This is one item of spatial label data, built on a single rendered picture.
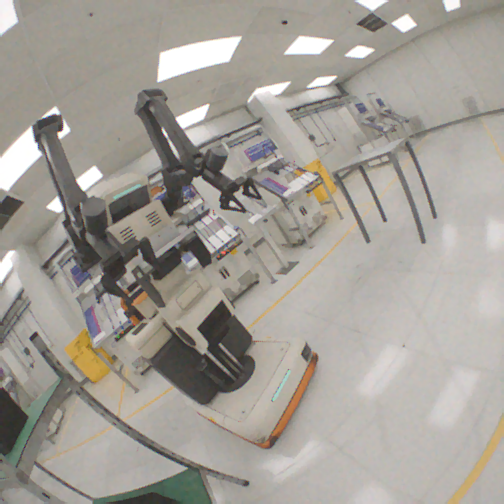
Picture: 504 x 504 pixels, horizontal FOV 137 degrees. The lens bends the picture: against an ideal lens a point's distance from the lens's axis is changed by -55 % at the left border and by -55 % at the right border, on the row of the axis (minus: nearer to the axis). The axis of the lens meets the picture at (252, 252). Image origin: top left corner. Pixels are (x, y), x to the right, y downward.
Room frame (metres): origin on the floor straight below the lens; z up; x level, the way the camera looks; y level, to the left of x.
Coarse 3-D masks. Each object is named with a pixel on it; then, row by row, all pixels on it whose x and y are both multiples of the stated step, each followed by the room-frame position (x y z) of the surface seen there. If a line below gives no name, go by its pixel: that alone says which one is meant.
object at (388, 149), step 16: (400, 144) 1.22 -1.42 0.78; (352, 160) 1.76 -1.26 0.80; (368, 160) 1.39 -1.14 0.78; (416, 160) 1.28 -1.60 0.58; (336, 176) 1.80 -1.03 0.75; (400, 176) 1.18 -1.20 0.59; (352, 208) 1.81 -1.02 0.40; (416, 208) 1.17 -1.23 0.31; (432, 208) 1.29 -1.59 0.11; (416, 224) 1.19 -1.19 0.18; (368, 240) 1.80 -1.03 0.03
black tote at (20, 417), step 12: (0, 396) 0.14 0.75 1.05; (0, 408) 0.11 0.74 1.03; (12, 408) 0.15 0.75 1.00; (0, 420) 0.07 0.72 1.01; (12, 420) 0.11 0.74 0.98; (24, 420) 0.15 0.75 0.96; (0, 432) 0.04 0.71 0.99; (12, 432) 0.08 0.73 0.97; (0, 444) 0.01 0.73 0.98; (12, 444) 0.04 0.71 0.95
